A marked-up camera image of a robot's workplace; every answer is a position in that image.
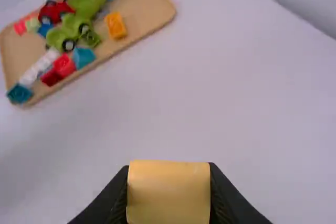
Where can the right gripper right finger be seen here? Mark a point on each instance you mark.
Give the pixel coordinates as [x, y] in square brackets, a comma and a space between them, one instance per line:
[231, 208]

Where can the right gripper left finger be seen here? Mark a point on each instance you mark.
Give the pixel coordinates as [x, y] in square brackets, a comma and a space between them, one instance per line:
[105, 203]

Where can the yellow toy car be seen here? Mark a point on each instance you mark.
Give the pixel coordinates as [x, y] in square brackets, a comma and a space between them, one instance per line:
[168, 195]

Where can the red toy brick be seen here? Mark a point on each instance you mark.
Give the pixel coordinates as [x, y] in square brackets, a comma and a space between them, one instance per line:
[50, 78]
[65, 65]

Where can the teal toy brick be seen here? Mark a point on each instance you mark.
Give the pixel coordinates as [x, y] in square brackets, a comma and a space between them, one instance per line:
[19, 93]
[84, 58]

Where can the white toy brick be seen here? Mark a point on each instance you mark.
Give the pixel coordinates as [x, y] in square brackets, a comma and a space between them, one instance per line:
[36, 69]

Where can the green toy car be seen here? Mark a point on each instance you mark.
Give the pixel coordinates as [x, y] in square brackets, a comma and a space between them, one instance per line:
[65, 32]

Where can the yellow toy brick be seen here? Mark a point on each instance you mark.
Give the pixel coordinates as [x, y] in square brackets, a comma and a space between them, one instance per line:
[116, 26]

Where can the blue toy brick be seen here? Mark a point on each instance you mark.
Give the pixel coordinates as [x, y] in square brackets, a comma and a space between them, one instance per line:
[44, 30]

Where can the light green toy brick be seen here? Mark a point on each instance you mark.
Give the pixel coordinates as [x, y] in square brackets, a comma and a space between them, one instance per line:
[32, 24]

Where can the pink toy brick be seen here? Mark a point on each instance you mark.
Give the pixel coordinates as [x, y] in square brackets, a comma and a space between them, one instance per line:
[20, 27]

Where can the tan tray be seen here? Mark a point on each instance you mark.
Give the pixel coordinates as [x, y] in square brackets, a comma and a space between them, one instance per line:
[147, 11]

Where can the red toy car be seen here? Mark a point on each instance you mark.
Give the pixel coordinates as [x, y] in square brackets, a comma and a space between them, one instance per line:
[55, 11]

